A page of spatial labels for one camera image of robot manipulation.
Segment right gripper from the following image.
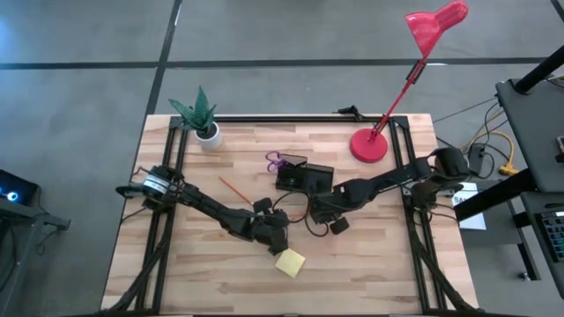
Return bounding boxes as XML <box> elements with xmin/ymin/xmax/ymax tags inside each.
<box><xmin>308</xmin><ymin>186</ymin><xmax>353</xmax><ymax>236</ymax></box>

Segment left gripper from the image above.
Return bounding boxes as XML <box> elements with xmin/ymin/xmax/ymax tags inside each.
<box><xmin>245</xmin><ymin>197</ymin><xmax>292</xmax><ymax>257</ymax></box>

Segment yellow sticky note pad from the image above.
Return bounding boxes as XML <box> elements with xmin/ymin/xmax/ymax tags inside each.
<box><xmin>274</xmin><ymin>247</ymin><xmax>307</xmax><ymax>280</ymax></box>

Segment orange pencil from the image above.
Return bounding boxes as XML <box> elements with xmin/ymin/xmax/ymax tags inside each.
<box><xmin>218</xmin><ymin>175</ymin><xmax>256</xmax><ymax>207</ymax></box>

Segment purple handled scissors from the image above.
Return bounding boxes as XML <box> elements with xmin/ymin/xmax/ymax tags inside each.
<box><xmin>264</xmin><ymin>150</ymin><xmax>289</xmax><ymax>174</ymax></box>

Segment black mesh desk organizer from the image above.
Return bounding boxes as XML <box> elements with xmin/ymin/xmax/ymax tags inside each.
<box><xmin>275</xmin><ymin>153</ymin><xmax>336</xmax><ymax>196</ymax></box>

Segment red desk lamp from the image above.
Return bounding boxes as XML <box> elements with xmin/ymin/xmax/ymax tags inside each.
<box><xmin>350</xmin><ymin>0</ymin><xmax>470</xmax><ymax>164</ymax></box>

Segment black power plug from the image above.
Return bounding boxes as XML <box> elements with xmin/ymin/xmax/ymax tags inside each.
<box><xmin>331</xmin><ymin>105</ymin><xmax>365</xmax><ymax>122</ymax></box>

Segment white round plant pot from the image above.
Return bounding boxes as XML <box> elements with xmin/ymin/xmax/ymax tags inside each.
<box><xmin>195</xmin><ymin>122</ymin><xmax>224</xmax><ymax>151</ymax></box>

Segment white paper sheet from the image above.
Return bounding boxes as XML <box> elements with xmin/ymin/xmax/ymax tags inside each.
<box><xmin>452</xmin><ymin>181</ymin><xmax>488</xmax><ymax>232</ymax></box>

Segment green snake plant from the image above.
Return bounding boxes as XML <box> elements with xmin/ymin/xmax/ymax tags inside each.
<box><xmin>168</xmin><ymin>85</ymin><xmax>219</xmax><ymax>138</ymax></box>

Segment black power adapter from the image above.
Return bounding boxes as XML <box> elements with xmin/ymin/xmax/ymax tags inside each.
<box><xmin>466</xmin><ymin>144</ymin><xmax>486</xmax><ymax>163</ymax></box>

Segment black diagonal beam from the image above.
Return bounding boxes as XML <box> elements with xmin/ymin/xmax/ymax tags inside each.
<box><xmin>453</xmin><ymin>168</ymin><xmax>537</xmax><ymax>223</ymax></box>

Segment laptop keyboard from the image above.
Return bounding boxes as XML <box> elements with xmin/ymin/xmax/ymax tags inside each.
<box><xmin>538</xmin><ymin>210</ymin><xmax>564</xmax><ymax>264</ymax></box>

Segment dark grey desk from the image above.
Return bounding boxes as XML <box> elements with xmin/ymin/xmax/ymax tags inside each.
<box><xmin>495</xmin><ymin>77</ymin><xmax>564</xmax><ymax>195</ymax></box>

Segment black floor stand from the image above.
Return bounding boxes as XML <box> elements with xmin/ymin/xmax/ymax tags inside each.
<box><xmin>0</xmin><ymin>200</ymin><xmax>72</xmax><ymax>317</ymax></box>

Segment black pole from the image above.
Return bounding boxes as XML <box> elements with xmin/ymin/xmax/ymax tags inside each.
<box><xmin>513</xmin><ymin>43</ymin><xmax>564</xmax><ymax>95</ymax></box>

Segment black tablet with blue light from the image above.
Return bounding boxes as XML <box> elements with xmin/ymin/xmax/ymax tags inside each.
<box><xmin>0</xmin><ymin>168</ymin><xmax>41</xmax><ymax>208</ymax></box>

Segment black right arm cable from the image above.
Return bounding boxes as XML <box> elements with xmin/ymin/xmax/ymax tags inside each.
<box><xmin>271</xmin><ymin>191</ymin><xmax>330</xmax><ymax>239</ymax></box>

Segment black aluminium table frame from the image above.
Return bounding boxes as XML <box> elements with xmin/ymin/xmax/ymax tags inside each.
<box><xmin>103</xmin><ymin>114</ymin><xmax>479</xmax><ymax>317</ymax></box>

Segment black floor cable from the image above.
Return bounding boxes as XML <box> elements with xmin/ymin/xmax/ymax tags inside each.
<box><xmin>433</xmin><ymin>97</ymin><xmax>499</xmax><ymax>123</ymax></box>

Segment yellow cable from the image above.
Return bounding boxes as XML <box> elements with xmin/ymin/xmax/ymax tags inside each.
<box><xmin>460</xmin><ymin>129</ymin><xmax>520</xmax><ymax>177</ymax></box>

